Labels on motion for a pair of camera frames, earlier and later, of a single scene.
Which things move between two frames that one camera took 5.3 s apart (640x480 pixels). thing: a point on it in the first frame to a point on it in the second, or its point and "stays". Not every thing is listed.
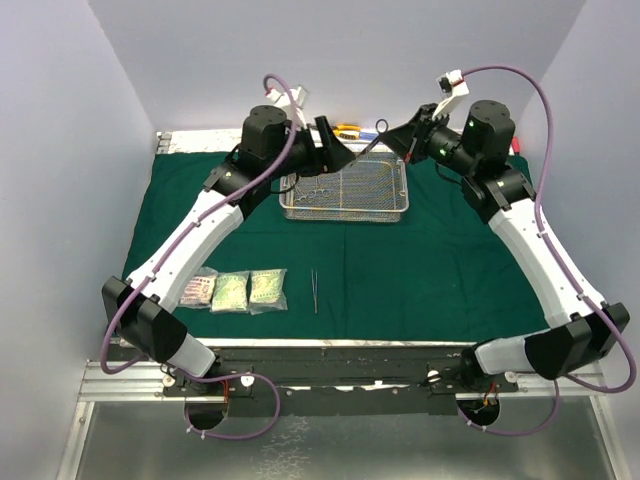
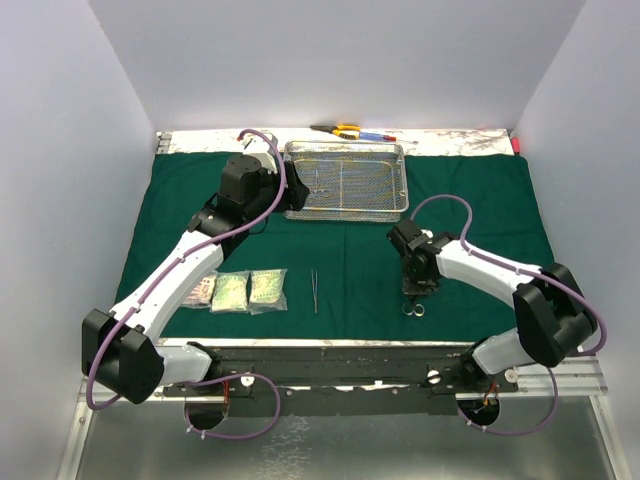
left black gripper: x=335 y=154 to x=295 y=192
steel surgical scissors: x=377 y=136 to x=412 y=308
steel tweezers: x=314 y=285 stays
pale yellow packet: x=267 y=290 stays
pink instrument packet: x=199 y=291 stays
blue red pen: x=364 y=135 stays
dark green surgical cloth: x=445 y=275 stays
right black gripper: x=401 y=138 to x=411 y=288
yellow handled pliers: x=350 y=131 stays
